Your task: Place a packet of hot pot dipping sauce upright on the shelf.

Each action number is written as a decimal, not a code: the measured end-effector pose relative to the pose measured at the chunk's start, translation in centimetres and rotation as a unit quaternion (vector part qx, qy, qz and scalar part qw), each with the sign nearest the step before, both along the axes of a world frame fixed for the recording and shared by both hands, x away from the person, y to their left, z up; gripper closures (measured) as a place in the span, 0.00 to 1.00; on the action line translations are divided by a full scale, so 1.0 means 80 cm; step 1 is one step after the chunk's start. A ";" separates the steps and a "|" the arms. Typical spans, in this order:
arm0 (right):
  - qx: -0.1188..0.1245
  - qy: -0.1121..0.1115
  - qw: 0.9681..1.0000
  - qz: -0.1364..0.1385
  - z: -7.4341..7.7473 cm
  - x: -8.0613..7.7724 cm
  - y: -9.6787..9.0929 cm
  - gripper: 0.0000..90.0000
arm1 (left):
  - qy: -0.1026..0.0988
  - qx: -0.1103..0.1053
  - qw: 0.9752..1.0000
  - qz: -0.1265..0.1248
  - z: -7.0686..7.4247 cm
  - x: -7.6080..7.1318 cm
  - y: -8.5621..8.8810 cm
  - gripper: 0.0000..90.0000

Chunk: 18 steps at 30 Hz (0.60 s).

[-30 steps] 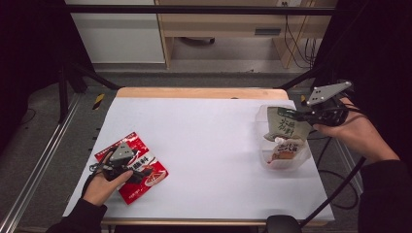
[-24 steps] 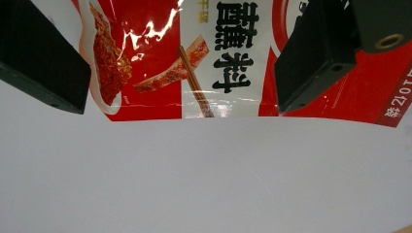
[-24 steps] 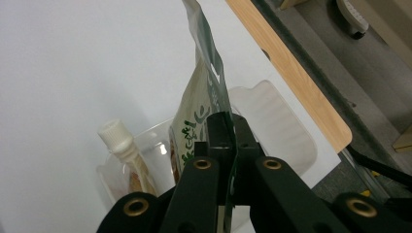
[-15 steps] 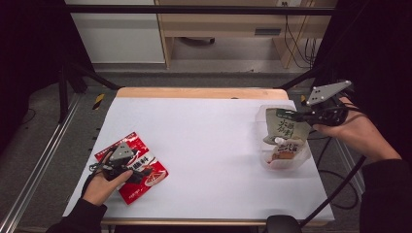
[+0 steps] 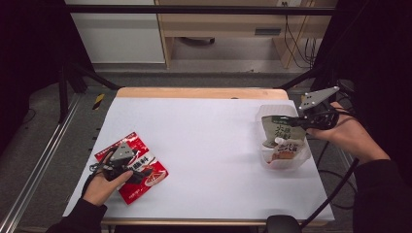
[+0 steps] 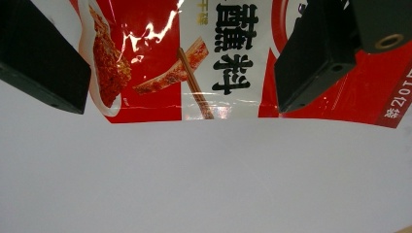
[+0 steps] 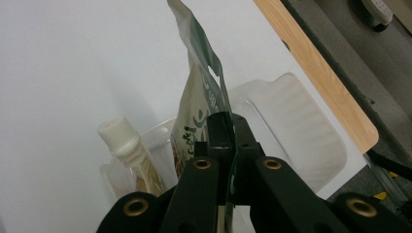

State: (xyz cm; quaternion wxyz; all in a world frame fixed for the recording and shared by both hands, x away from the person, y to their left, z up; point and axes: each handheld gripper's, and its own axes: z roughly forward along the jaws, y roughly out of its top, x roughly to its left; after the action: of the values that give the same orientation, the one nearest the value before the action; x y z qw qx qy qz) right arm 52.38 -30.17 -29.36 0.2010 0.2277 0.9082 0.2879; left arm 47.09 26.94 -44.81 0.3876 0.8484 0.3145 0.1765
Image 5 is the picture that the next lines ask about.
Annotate wooden desk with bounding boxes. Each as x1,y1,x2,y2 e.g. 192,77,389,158
154,0,338,70

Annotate yellow-handled tool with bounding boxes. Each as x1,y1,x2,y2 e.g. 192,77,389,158
92,93,106,111

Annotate person's left hand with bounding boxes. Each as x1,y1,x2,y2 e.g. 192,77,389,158
82,170,134,208

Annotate white cabinet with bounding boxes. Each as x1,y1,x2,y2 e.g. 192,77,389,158
64,0,166,65

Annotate white paper sheet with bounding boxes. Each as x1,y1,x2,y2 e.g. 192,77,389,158
62,96,335,222

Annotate aluminium rail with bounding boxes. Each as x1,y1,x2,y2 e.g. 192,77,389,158
0,92,83,233

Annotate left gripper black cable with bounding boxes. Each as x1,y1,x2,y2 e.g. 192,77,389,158
81,150,115,197

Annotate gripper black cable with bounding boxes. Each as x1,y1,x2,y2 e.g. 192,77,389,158
300,157,361,229
81,150,115,197

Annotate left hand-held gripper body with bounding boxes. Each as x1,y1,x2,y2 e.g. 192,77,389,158
103,141,140,182

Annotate beige spouted pouch white cap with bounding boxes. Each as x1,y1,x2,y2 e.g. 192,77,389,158
267,136,307,163

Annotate hanging black cables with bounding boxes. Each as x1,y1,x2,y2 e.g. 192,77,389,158
283,2,319,70

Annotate black curtain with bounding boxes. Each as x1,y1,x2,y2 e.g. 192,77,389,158
310,0,412,178
0,0,95,153

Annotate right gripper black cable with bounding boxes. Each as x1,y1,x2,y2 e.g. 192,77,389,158
300,157,361,229

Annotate black rounded device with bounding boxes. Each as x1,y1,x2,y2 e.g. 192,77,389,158
265,215,303,233

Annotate black metal frame bar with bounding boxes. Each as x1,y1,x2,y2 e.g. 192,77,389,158
64,4,336,17

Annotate black metal stand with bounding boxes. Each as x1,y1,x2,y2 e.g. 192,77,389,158
277,62,338,92
57,59,121,124

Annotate person's right hand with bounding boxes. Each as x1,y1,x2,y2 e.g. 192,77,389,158
305,101,392,165

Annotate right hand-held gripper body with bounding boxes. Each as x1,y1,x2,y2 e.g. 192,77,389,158
298,85,341,130

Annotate beige pouch with green label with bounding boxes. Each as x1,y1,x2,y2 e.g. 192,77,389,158
260,115,307,149

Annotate red sauce packet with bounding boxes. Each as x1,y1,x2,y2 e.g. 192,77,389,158
93,131,170,206

